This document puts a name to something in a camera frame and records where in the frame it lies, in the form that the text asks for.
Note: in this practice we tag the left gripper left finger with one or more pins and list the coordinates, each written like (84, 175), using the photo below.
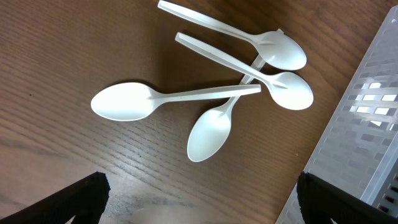
(81, 202)

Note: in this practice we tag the white spoon lower middle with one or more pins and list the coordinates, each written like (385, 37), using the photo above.
(210, 131)

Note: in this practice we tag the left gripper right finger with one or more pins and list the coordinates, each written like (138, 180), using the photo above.
(323, 203)

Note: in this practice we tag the white spoon top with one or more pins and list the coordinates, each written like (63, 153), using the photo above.
(274, 47)

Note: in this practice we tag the clear plastic basket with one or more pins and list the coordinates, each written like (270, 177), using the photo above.
(357, 151)

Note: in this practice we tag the white spoon long left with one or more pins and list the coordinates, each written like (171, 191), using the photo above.
(133, 101)

